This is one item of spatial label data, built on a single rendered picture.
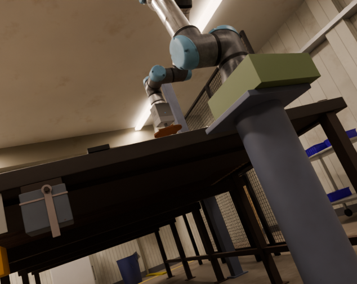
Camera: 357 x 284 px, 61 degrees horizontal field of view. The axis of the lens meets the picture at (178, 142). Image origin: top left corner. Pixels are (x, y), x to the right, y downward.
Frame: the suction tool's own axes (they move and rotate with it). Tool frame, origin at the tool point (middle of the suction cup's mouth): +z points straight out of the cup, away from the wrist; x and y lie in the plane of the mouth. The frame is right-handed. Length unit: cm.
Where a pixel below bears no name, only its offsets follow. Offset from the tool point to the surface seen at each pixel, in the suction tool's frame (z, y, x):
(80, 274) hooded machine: 52, -43, -474
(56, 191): 23, 61, 20
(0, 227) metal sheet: 29, 77, 14
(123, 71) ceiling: -210, -123, -242
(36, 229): 33, 68, 19
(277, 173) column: 41, 7, 57
